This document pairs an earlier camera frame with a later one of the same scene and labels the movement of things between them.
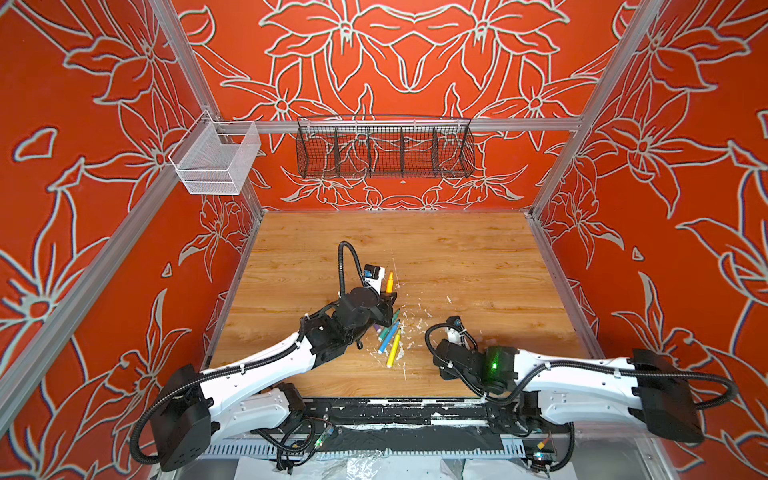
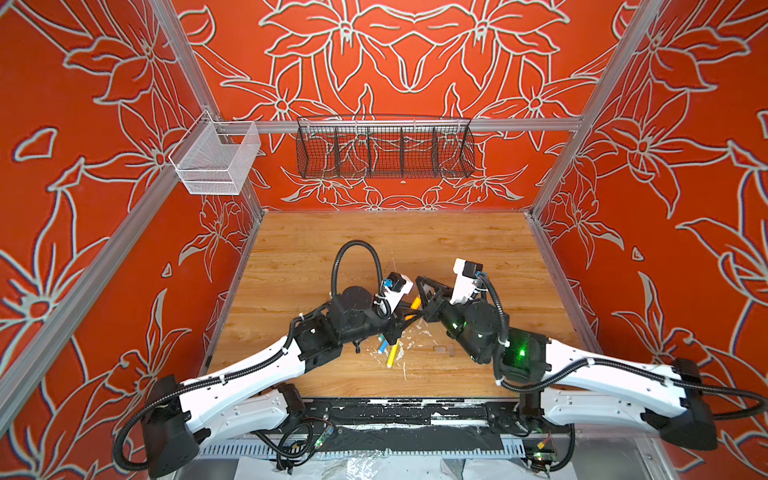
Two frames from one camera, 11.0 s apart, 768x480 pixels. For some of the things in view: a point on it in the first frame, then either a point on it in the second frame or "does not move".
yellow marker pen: x=394 y=349 does not move
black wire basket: x=384 y=147 does not move
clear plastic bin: x=214 y=157 does not move
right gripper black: x=450 y=346 to x=442 y=308
